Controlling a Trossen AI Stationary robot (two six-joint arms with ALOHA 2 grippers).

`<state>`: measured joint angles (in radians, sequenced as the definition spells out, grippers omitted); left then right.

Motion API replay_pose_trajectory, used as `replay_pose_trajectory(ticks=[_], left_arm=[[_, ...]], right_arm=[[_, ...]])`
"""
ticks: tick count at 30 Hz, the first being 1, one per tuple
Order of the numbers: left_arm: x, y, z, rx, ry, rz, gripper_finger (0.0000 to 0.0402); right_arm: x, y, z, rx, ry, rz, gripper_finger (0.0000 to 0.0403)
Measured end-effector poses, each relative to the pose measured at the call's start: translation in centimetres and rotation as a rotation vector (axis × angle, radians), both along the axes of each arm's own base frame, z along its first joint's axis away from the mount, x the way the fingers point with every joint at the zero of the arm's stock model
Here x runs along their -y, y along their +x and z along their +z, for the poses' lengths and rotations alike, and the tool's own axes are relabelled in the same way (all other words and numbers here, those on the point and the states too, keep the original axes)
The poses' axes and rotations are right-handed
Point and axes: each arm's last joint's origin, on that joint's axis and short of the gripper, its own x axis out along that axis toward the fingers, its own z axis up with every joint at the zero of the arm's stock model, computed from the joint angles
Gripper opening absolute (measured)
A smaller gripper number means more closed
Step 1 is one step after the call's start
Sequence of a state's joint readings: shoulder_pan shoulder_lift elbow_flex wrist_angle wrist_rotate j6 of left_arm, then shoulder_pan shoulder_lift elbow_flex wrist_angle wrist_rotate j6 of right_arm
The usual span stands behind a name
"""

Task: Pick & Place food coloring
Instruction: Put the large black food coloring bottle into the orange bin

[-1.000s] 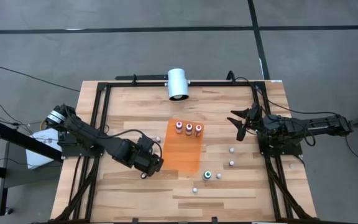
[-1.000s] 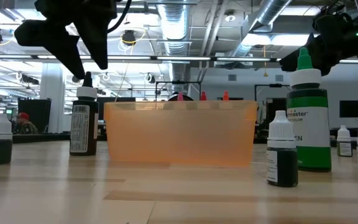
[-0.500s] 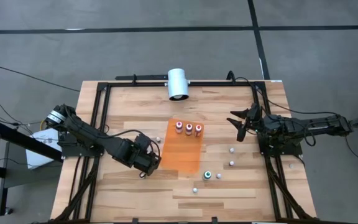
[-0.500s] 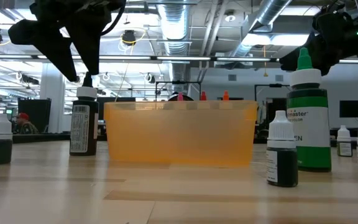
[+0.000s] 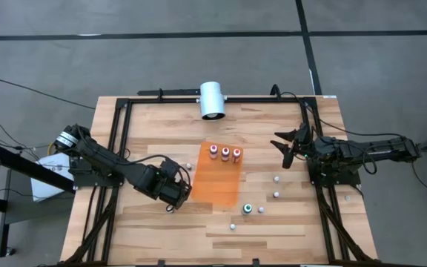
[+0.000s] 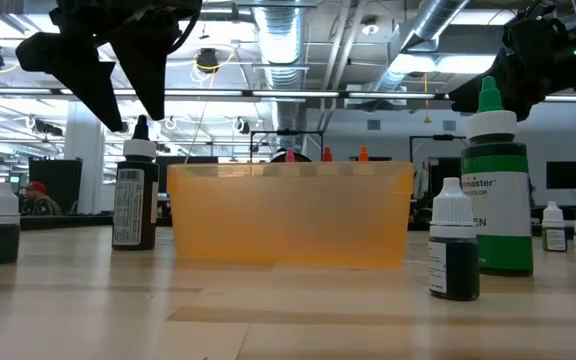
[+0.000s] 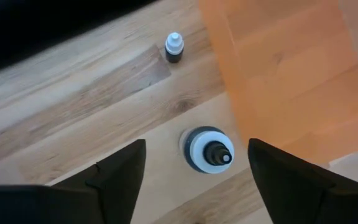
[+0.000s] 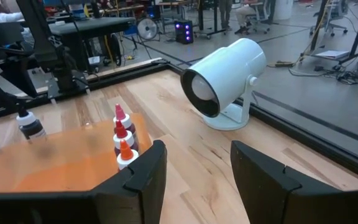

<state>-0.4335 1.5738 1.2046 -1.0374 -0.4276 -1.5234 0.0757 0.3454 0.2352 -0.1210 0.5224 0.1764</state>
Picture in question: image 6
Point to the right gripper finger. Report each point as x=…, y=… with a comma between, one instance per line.
x=523, y=97
x=470, y=97

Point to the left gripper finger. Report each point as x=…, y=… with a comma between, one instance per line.
x=88, y=80
x=150, y=65

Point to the large green food coloring bottle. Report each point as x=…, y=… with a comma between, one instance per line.
x=498, y=210

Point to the orange food coloring bottle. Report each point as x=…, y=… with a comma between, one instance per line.
x=363, y=154

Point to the red food coloring bottle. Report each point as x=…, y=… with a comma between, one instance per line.
x=327, y=155

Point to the black food coloring bottle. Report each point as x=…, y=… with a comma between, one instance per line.
x=143, y=225

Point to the pink food coloring bottle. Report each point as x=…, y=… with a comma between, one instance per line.
x=290, y=156

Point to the yellow hanging pendant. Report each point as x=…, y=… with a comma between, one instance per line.
x=427, y=119

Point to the black monitor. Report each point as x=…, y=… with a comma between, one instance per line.
x=568, y=175

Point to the black cabinet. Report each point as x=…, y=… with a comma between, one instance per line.
x=55, y=187

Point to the person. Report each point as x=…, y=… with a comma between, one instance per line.
x=38, y=187

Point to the orange translucent plastic bin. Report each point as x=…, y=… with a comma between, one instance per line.
x=288, y=215

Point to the grey wall vent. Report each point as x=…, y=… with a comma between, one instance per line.
x=373, y=124
x=449, y=125

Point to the black metal frame stand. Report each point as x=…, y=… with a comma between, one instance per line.
x=288, y=132
x=438, y=136

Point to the silver spiral ceiling duct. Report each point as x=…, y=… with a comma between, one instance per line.
x=438, y=20

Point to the silver ribbed ceiling duct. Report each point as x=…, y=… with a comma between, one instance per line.
x=283, y=75

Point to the black aluminium table frame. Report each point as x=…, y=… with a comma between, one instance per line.
x=68, y=221

